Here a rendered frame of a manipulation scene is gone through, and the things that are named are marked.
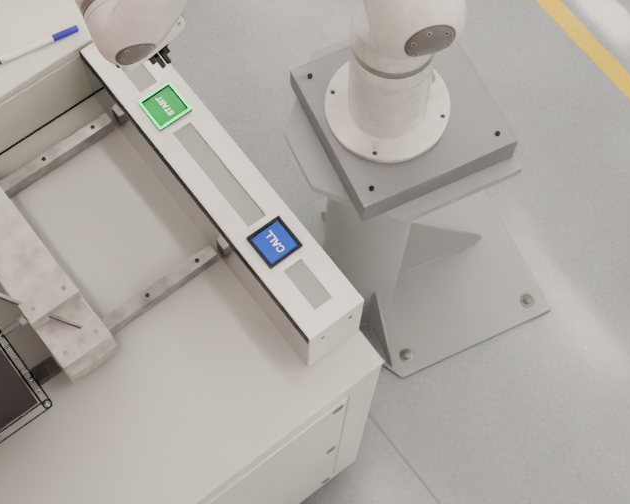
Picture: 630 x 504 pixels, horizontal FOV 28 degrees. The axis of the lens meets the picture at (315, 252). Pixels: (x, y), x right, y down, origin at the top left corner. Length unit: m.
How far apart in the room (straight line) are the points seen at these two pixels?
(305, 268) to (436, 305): 1.02
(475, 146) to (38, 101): 0.65
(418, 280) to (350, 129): 0.89
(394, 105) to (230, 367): 0.44
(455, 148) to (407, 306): 0.86
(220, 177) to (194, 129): 0.08
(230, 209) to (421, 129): 0.33
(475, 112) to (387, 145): 0.15
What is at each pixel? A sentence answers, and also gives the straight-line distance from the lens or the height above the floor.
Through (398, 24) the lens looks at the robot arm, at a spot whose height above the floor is 1.27.
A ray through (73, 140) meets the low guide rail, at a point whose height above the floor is 0.85.
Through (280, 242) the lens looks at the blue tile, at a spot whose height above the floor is 0.96.
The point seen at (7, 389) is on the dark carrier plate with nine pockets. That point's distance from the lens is 1.77.
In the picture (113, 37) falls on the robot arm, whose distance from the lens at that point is 1.39.
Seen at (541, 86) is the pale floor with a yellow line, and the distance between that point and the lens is 2.97.
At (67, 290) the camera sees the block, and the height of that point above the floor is 0.91.
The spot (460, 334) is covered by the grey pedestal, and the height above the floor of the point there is 0.01.
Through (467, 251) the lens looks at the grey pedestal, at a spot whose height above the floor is 0.01.
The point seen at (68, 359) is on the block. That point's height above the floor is 0.91.
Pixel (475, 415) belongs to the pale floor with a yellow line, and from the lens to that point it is 2.67.
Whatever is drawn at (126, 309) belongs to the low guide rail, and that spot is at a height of 0.85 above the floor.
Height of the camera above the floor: 2.57
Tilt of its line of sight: 70 degrees down
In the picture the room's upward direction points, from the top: 4 degrees clockwise
